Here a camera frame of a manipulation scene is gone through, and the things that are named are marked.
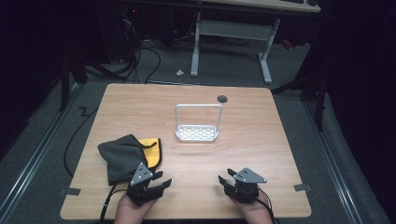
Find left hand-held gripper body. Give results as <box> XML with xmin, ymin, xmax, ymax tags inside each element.
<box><xmin>125</xmin><ymin>161</ymin><xmax>165</xmax><ymax>208</ymax></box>

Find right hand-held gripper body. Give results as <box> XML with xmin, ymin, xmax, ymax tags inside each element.
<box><xmin>229</xmin><ymin>167</ymin><xmax>268</xmax><ymax>205</ymax></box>

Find grey bag with yellow lining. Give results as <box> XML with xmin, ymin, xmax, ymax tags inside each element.
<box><xmin>97</xmin><ymin>133</ymin><xmax>163</xmax><ymax>187</ymax></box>

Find white wire rack stand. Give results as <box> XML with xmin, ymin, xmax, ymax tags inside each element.
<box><xmin>174</xmin><ymin>103</ymin><xmax>224</xmax><ymax>143</ymax></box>

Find person's right hand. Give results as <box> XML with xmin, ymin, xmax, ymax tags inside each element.
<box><xmin>229</xmin><ymin>190</ymin><xmax>274</xmax><ymax>224</ymax></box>

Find person's left hand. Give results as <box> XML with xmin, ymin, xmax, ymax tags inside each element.
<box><xmin>113</xmin><ymin>192</ymin><xmax>159</xmax><ymax>224</ymax></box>

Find grey tape strip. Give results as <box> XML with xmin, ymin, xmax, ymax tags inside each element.
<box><xmin>292</xmin><ymin>183</ymin><xmax>313</xmax><ymax>192</ymax></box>
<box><xmin>58</xmin><ymin>187</ymin><xmax>82</xmax><ymax>197</ymax></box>

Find black metal stand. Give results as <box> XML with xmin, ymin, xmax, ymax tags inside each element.
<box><xmin>271</xmin><ymin>69</ymin><xmax>329</xmax><ymax>133</ymax></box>
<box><xmin>58</xmin><ymin>46</ymin><xmax>89</xmax><ymax>112</ymax></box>

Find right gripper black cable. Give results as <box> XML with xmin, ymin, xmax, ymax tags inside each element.
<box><xmin>256</xmin><ymin>187</ymin><xmax>277</xmax><ymax>224</ymax></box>

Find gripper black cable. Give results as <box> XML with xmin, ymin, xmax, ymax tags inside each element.
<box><xmin>98</xmin><ymin>172</ymin><xmax>138</xmax><ymax>224</ymax></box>
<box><xmin>256</xmin><ymin>187</ymin><xmax>277</xmax><ymax>224</ymax></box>

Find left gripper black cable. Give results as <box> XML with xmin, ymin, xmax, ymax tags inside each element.
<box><xmin>98</xmin><ymin>172</ymin><xmax>138</xmax><ymax>224</ymax></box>

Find thin black floor cable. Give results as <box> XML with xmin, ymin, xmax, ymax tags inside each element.
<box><xmin>63</xmin><ymin>106</ymin><xmax>99</xmax><ymax>179</ymax></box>

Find metal floor rail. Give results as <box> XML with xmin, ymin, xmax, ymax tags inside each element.
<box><xmin>0</xmin><ymin>82</ymin><xmax>82</xmax><ymax>217</ymax></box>
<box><xmin>303</xmin><ymin>98</ymin><xmax>364</xmax><ymax>224</ymax></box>

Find black cable bundle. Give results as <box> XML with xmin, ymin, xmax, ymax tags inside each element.
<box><xmin>120</xmin><ymin>18</ymin><xmax>163</xmax><ymax>85</ymax></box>

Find white desk frame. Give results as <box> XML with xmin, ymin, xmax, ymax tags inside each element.
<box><xmin>190</xmin><ymin>0</ymin><xmax>321</xmax><ymax>85</ymax></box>

